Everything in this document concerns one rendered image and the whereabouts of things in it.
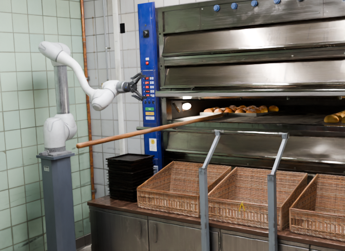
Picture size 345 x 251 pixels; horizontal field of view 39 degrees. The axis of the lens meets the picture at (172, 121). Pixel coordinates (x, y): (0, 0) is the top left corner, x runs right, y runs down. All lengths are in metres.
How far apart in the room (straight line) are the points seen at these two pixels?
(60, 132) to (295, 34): 1.82
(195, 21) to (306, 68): 0.97
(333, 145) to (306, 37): 0.74
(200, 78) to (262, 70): 0.51
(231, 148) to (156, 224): 0.79
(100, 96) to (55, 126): 0.45
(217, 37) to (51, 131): 1.42
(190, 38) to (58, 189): 1.53
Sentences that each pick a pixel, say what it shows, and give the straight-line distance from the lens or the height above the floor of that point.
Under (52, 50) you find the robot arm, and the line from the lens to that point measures 3.72.
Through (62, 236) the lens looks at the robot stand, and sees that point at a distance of 3.83.
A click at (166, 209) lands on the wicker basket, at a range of 3.55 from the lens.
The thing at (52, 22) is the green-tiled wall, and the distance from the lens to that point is 4.37.
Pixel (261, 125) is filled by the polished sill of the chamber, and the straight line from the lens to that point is 3.59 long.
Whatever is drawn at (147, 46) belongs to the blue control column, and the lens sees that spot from 4.07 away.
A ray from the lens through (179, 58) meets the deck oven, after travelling 3.91.
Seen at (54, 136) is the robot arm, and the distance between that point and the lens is 3.69.
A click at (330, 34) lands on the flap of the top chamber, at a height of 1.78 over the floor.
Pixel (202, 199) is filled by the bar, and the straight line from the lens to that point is 3.22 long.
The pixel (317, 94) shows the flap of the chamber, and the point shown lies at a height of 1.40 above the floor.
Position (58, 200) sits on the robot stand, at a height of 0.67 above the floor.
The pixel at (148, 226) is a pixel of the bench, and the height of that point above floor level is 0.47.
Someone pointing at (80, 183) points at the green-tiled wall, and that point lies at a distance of 4.60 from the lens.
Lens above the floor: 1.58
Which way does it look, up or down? 6 degrees down
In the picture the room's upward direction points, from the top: 2 degrees counter-clockwise
